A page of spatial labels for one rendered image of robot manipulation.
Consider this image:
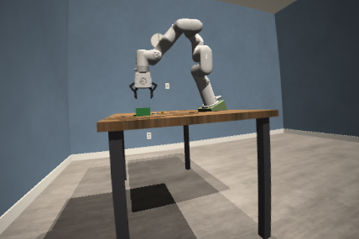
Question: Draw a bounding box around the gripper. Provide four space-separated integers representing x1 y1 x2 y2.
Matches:
129 70 157 99

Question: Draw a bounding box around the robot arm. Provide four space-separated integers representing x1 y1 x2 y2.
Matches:
134 19 221 108

